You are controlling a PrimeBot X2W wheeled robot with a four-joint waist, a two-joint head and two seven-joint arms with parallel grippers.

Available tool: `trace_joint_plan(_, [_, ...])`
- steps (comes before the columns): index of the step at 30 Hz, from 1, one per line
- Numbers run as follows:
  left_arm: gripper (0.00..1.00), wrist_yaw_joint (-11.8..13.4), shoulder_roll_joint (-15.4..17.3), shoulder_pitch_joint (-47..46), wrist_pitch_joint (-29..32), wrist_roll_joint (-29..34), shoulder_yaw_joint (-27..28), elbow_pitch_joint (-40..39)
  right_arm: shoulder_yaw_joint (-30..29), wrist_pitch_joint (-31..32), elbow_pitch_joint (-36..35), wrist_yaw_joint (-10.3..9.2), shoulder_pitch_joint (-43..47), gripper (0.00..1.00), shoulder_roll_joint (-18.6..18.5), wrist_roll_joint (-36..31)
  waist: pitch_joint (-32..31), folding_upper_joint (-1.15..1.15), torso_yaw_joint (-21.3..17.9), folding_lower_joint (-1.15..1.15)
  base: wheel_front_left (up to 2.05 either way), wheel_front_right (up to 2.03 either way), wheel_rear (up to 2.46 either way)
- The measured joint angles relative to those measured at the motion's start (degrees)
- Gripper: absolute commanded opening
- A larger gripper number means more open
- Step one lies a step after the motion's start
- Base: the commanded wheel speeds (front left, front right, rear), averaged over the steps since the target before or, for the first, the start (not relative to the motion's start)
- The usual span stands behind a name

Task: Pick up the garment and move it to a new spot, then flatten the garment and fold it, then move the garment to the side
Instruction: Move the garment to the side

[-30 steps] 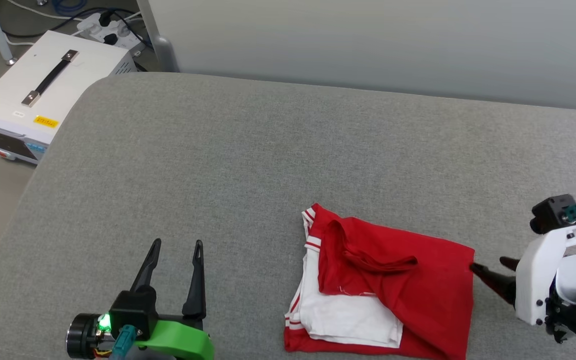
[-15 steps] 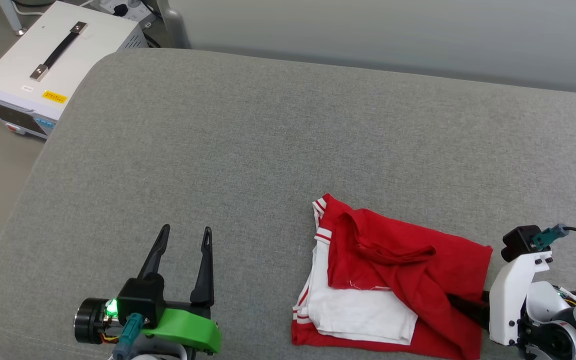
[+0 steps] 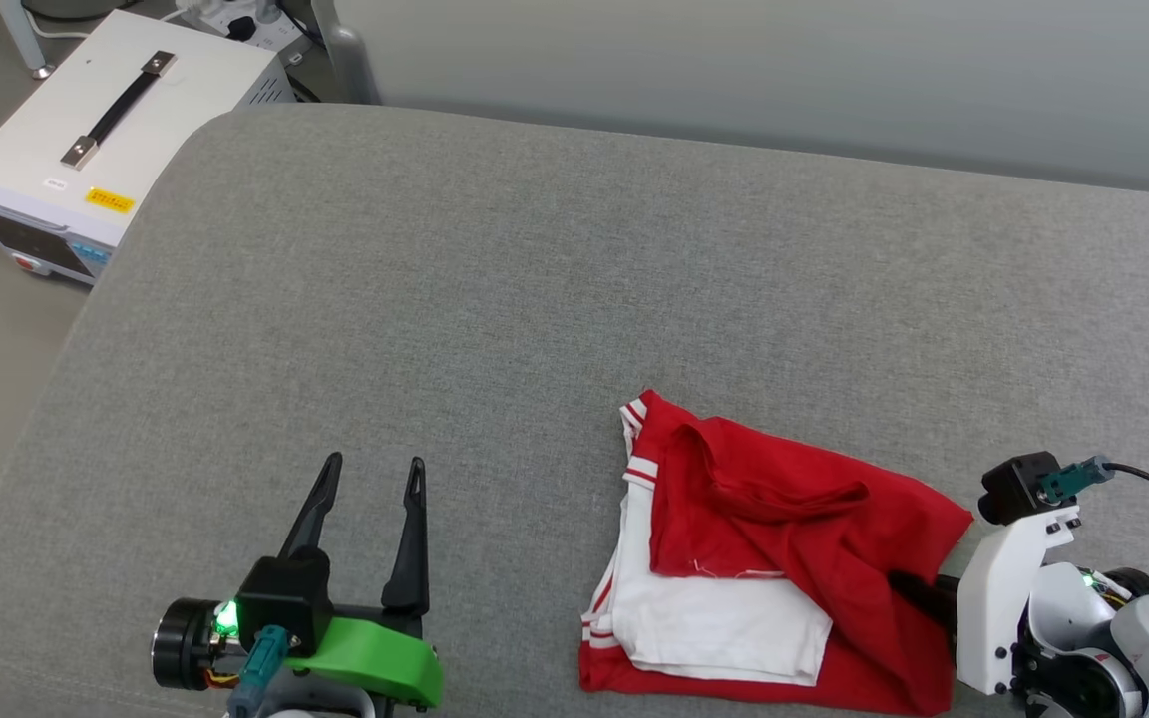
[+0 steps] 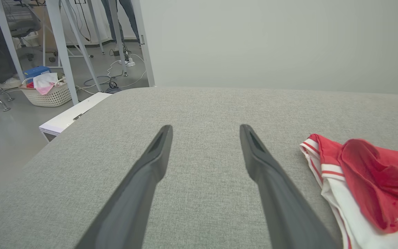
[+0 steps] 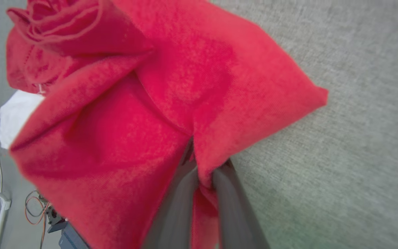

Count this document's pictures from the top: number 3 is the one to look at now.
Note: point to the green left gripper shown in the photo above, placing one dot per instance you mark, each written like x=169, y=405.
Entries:
x=385, y=663

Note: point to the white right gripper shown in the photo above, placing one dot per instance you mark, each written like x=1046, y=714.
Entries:
x=993, y=608

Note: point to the red and white shirt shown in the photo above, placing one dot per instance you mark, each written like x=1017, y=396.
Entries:
x=764, y=538

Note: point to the yellow warning sticker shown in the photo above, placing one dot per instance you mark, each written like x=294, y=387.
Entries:
x=111, y=200

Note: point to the white power supply box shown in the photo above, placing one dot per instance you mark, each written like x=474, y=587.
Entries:
x=186, y=110

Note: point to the grey partition foot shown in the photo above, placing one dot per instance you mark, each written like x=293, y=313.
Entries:
x=345, y=55

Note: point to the white power strip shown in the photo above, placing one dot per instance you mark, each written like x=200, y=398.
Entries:
x=270, y=25

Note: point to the white partition panel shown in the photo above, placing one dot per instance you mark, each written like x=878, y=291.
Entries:
x=784, y=70

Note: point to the grey stand leg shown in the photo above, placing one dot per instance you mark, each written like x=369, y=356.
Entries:
x=24, y=35

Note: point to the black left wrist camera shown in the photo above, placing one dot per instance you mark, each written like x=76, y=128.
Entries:
x=285, y=593

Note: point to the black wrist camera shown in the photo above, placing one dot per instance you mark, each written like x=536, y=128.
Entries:
x=285, y=593
x=1018, y=489

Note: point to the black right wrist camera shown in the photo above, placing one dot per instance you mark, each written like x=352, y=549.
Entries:
x=1018, y=489

